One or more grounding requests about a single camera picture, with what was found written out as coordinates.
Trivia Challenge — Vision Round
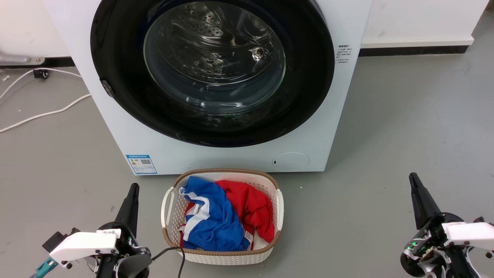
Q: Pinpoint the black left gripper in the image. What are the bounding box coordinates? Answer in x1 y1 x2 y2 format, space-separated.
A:
96 183 153 278

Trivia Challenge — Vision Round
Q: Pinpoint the grey metal floor bracket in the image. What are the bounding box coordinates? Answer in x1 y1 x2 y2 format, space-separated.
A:
0 53 46 66

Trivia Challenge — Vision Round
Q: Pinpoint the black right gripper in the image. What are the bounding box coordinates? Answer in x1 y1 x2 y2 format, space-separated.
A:
400 172 483 278

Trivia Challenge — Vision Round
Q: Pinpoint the white woven-rim laundry basket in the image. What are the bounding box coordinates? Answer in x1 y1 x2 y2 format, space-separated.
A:
161 168 285 266

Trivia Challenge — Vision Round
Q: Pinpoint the white front-load washing machine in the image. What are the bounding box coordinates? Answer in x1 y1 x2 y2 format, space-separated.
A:
42 0 374 176

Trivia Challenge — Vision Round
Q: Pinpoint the blue and white garment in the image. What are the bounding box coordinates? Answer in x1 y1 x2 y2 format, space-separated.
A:
178 176 251 252

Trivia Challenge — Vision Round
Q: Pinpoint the teal cable connector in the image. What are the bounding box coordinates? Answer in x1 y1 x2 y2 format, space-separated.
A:
30 256 59 278

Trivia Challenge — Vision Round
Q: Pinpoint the black round glass washer door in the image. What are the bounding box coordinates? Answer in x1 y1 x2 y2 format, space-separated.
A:
90 0 335 148

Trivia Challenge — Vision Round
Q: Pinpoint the white floor cable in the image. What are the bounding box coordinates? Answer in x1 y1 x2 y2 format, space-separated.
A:
0 68 82 100
0 93 92 133

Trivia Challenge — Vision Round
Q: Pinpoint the red garment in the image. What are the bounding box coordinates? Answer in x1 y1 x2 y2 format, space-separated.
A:
180 180 276 249

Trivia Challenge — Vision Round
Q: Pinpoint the black baseboard strip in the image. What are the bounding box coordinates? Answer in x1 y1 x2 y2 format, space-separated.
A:
0 57 76 70

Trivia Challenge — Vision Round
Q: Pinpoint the blue energy label sticker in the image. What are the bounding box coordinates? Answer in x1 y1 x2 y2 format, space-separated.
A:
125 154 158 175

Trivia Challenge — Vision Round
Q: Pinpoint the round white filter cover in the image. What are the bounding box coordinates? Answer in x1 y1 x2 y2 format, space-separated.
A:
272 152 310 172

